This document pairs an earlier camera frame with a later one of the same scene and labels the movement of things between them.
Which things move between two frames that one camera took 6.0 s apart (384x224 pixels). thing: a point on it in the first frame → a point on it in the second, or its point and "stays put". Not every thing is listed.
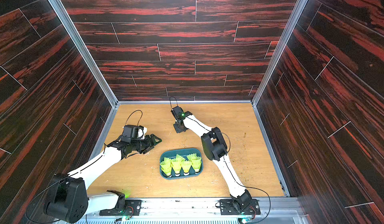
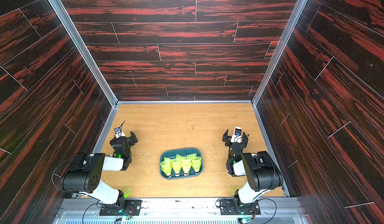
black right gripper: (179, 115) → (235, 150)
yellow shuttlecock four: (186, 166) stays put
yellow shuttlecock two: (179, 158) stays put
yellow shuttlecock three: (192, 156) stays put
